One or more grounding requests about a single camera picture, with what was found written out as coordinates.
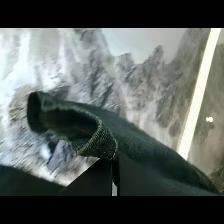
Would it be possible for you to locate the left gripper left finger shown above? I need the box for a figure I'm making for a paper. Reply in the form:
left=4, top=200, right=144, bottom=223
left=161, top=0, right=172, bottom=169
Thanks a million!
left=60, top=158, right=113, bottom=197

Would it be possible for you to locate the black garment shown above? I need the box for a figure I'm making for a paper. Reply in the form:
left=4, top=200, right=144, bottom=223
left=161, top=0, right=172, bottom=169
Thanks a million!
left=0, top=90, right=222, bottom=197

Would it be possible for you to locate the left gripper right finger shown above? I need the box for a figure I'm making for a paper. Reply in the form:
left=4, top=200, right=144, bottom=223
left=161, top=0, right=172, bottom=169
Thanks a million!
left=117, top=153, right=174, bottom=197

